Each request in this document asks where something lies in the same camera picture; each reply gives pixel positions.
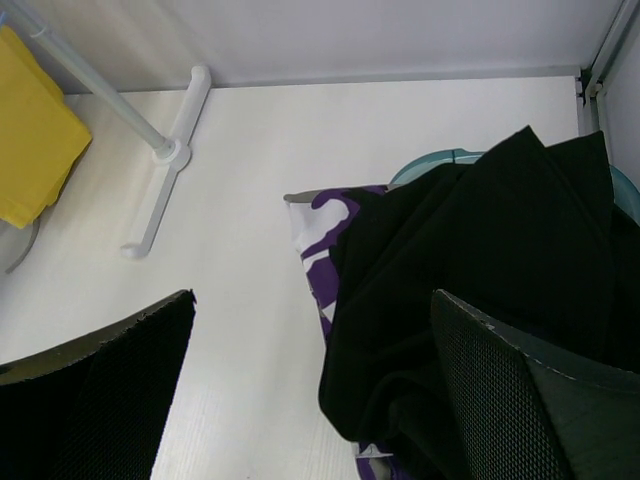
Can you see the teal plastic bin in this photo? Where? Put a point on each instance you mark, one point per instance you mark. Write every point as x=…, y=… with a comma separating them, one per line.
x=626, y=194

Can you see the white and metal clothes rack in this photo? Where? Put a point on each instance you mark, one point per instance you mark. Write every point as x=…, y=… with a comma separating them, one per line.
x=172, y=153

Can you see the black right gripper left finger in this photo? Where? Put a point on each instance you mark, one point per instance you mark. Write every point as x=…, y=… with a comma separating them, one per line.
x=96, y=407

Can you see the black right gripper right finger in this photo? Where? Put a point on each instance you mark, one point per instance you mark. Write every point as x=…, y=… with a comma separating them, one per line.
x=527, y=409

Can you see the yellow trousers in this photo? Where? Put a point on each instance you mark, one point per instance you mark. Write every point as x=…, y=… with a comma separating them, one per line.
x=41, y=137

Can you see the light blue wire hanger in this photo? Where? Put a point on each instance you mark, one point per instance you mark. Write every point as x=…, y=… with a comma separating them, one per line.
x=31, y=25

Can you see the purple camouflage trousers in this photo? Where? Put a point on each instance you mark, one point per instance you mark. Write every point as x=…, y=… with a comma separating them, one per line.
x=317, y=218

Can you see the black trousers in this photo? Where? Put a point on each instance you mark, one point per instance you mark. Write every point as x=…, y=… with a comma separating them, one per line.
x=528, y=234

